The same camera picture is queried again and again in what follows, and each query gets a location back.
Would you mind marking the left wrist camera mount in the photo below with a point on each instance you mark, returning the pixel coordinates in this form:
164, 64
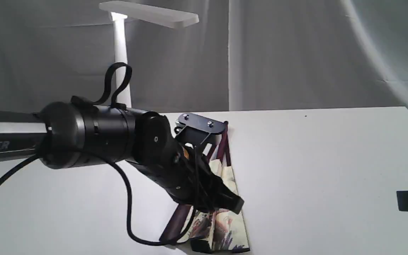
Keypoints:
197, 130

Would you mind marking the grey backdrop curtain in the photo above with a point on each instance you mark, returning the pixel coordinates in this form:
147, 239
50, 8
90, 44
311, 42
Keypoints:
242, 54

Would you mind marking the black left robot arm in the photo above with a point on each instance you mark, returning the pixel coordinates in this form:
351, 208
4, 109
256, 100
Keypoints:
65, 135

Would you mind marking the white desk lamp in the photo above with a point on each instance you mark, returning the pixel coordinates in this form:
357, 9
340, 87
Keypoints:
119, 11

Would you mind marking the painted paper folding fan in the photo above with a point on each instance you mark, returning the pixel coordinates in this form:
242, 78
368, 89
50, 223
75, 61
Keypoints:
221, 231

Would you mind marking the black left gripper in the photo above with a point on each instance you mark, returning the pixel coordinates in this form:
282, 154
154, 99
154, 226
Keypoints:
187, 178

